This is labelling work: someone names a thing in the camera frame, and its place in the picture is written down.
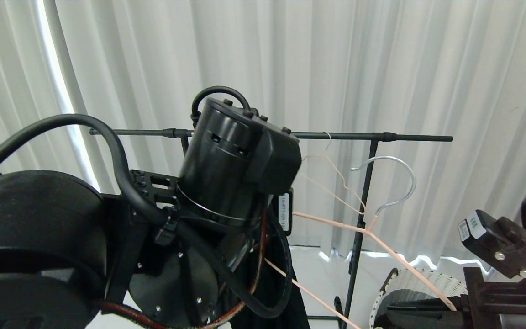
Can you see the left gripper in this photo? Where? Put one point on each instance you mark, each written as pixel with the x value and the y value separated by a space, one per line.
pixel 286 210

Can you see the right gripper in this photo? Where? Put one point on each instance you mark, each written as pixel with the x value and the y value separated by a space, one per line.
pixel 475 301

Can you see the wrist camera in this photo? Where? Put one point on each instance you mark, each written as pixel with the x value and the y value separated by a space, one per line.
pixel 276 160
pixel 496 237

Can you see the pink clothes hanger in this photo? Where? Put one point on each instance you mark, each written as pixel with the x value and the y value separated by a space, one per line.
pixel 328 139
pixel 409 266

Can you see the white laundry basket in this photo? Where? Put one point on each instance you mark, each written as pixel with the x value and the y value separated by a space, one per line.
pixel 427 281

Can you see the black clothes rack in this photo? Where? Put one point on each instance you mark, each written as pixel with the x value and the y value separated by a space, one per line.
pixel 404 136

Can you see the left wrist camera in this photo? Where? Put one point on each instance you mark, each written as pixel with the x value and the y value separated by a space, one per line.
pixel 276 160

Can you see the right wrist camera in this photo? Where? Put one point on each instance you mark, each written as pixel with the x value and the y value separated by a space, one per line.
pixel 496 237

